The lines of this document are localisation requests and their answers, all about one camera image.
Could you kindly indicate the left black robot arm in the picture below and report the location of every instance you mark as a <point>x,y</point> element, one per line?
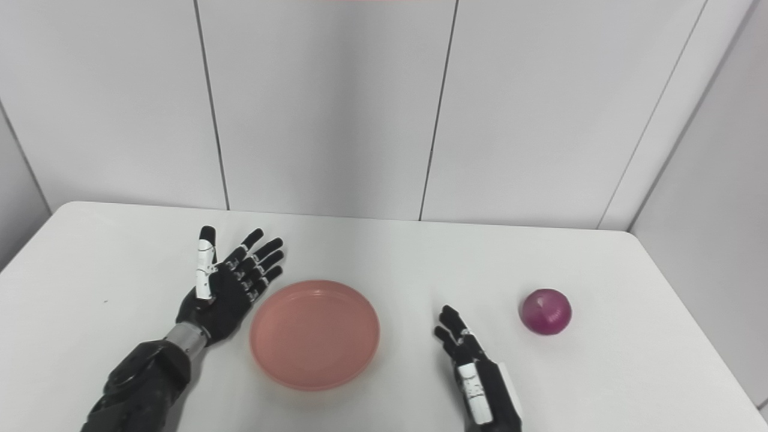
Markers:
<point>144,384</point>

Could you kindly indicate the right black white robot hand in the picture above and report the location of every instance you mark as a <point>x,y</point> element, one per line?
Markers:
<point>477,378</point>

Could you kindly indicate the purple red onion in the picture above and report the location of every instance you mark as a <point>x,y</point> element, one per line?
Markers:
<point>545,311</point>

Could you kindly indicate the pink round plate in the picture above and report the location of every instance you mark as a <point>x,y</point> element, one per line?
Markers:
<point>315,334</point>

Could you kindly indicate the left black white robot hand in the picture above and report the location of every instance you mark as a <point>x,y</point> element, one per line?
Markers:
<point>231,288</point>

